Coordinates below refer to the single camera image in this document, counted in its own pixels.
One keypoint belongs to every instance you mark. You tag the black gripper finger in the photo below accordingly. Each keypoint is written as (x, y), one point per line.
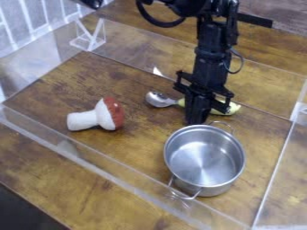
(190, 109)
(202, 109)

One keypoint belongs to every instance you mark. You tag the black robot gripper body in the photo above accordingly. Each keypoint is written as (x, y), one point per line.
(207, 79)

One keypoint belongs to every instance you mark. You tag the green handled metal spoon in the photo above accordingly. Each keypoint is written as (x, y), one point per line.
(160, 101)

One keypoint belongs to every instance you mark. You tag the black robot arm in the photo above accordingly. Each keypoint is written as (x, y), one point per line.
(216, 22)

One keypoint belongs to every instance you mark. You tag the black strip on table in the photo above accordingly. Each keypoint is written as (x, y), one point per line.
(259, 21)

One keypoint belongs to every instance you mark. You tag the small stainless steel pot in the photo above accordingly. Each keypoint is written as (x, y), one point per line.
(206, 159)

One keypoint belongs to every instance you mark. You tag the red and white toy mushroom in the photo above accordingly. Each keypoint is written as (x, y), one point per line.
(107, 115)

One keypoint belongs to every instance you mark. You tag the clear acrylic triangular bracket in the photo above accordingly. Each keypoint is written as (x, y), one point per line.
(88, 41)

